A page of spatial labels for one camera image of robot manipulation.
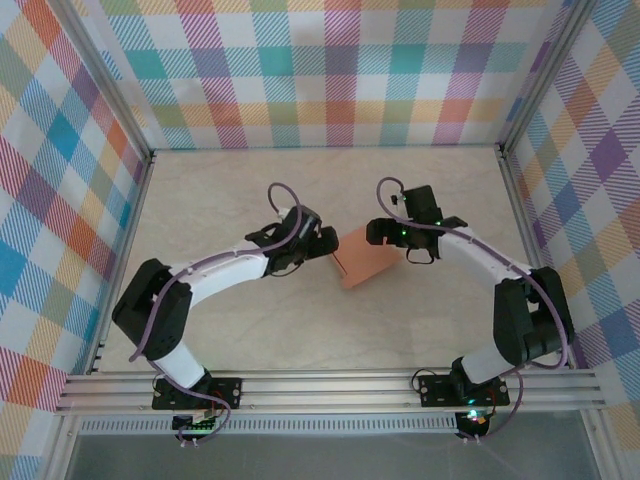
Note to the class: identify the orange paper box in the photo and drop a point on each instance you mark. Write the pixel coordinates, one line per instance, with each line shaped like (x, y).
(365, 260)

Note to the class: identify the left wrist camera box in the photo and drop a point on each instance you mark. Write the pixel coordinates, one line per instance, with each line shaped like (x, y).
(283, 212)

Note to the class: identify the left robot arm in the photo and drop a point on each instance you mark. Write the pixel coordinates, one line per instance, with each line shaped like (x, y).
(225, 272)

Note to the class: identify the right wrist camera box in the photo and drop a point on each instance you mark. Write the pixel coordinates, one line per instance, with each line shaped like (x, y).
(398, 199)

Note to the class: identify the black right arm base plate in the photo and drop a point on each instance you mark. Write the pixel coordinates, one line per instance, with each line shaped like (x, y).
(435, 390)

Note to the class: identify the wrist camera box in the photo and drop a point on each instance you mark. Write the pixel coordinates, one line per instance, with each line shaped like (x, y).
(398, 199)
(283, 212)

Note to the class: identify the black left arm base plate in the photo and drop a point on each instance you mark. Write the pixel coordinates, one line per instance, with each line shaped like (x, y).
(227, 390)

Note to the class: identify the aluminium table side rail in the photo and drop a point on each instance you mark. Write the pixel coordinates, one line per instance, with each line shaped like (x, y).
(520, 210)
(134, 210)

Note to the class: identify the aluminium frame post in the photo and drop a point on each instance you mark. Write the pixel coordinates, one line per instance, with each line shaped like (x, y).
(545, 75)
(107, 85)

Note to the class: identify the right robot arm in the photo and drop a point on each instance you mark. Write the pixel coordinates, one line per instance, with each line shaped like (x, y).
(480, 255)

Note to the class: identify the aluminium mounting rail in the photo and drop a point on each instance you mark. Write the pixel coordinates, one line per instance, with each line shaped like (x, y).
(325, 390)

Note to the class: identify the grey metal panel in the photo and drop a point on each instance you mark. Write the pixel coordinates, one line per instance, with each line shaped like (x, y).
(325, 457)

